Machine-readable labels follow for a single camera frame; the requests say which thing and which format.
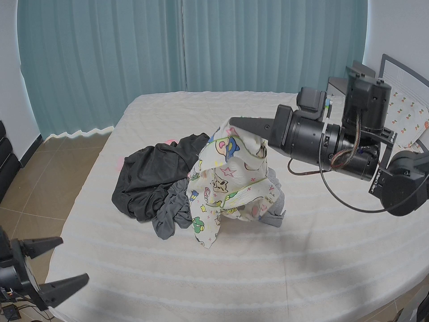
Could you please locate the grey sweater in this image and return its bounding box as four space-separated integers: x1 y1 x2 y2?
257 167 287 229

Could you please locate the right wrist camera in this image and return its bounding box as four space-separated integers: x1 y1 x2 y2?
296 86 332 123

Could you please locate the black cable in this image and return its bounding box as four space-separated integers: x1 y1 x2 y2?
286 160 394 214

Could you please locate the bed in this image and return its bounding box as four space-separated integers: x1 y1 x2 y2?
47 54 429 322

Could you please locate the white printed pyjama top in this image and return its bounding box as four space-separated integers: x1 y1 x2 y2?
186 118 286 250

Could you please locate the black garment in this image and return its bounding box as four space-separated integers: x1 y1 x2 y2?
111 132 211 222

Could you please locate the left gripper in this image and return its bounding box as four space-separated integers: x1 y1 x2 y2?
0 236 90 312

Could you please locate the grey bedside table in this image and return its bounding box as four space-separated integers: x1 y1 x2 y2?
327 60 376 97

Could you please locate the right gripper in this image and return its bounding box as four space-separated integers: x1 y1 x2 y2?
229 105 343 174

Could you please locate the dark grey garment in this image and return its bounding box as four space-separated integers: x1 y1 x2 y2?
151 178 194 241

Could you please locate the white printed pillow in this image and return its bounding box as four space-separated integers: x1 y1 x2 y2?
385 91 429 149

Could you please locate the pink garment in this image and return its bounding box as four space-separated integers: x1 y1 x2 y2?
115 138 179 172

